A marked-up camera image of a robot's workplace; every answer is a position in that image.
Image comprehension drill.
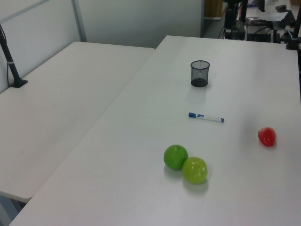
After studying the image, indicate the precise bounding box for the dark green toy apple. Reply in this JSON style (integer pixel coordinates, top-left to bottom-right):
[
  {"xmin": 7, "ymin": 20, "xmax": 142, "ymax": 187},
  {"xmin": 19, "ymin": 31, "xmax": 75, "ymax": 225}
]
[{"xmin": 163, "ymin": 144, "xmax": 189, "ymax": 171}]

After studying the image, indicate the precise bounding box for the black mesh pen cup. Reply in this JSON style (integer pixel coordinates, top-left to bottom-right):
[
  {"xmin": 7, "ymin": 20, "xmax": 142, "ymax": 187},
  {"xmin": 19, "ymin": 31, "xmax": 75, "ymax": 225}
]
[{"xmin": 190, "ymin": 60, "xmax": 211, "ymax": 88}]

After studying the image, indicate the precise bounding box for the blue and white marker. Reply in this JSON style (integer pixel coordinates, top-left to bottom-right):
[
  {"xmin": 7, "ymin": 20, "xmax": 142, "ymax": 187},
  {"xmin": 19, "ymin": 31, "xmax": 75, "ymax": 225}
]
[{"xmin": 188, "ymin": 112, "xmax": 225, "ymax": 123}]

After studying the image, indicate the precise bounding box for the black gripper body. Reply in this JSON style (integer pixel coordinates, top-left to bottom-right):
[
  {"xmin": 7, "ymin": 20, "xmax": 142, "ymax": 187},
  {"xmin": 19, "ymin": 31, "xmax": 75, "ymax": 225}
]
[{"xmin": 224, "ymin": 8, "xmax": 246, "ymax": 34}]

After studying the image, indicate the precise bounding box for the grey partition frame post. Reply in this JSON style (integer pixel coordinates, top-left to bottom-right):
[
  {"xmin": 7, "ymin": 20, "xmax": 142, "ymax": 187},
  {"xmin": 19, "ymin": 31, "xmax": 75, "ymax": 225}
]
[{"xmin": 71, "ymin": 0, "xmax": 88, "ymax": 43}]

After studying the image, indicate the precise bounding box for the thin black upright pole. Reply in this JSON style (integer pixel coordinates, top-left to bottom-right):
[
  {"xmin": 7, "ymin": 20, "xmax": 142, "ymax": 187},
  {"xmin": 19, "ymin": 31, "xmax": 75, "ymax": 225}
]
[{"xmin": 240, "ymin": 0, "xmax": 249, "ymax": 22}]

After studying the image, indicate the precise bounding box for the yellow-green toy apple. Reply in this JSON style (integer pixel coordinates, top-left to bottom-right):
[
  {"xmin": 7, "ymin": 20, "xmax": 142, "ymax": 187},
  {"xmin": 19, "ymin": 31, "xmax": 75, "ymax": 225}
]
[{"xmin": 182, "ymin": 156, "xmax": 208, "ymax": 185}]

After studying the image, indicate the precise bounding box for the wooden cabinet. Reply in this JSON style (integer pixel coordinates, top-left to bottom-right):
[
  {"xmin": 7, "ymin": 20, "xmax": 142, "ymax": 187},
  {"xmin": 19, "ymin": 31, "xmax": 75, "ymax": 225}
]
[{"xmin": 204, "ymin": 0, "xmax": 223, "ymax": 20}]

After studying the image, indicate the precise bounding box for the black clamp stand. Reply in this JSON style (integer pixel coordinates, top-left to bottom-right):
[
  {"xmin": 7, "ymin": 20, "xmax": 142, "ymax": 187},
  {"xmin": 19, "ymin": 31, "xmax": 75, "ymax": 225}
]
[{"xmin": 285, "ymin": 14, "xmax": 301, "ymax": 50}]

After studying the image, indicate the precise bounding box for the red toy strawberry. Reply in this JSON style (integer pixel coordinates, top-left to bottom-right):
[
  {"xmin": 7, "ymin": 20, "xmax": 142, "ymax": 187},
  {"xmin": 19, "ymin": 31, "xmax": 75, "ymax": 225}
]
[{"xmin": 257, "ymin": 127, "xmax": 276, "ymax": 147}]

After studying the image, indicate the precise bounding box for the black desk device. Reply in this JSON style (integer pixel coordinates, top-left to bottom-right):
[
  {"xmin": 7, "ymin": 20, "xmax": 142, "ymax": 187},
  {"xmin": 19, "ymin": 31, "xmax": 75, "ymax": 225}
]
[{"xmin": 275, "ymin": 4, "xmax": 297, "ymax": 27}]

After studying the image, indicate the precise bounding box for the black camera pole with base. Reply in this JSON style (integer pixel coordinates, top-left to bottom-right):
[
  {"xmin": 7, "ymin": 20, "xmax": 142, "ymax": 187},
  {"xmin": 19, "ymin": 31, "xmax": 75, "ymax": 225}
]
[{"xmin": 0, "ymin": 23, "xmax": 29, "ymax": 89}]

